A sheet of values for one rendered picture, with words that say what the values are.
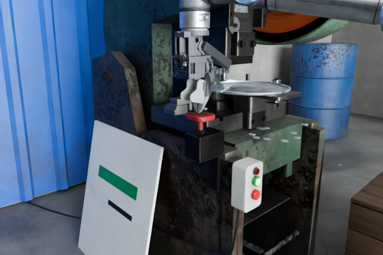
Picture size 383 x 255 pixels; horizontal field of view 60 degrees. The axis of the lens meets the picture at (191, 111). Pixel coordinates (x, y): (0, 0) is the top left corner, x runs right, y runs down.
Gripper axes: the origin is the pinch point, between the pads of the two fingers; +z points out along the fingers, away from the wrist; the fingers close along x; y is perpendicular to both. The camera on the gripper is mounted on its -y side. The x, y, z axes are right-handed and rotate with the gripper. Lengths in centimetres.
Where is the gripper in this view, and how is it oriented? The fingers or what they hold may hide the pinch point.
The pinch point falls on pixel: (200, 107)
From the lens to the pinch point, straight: 88.3
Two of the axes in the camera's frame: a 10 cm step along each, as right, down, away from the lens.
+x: 6.7, 1.7, -7.2
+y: -7.4, 1.5, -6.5
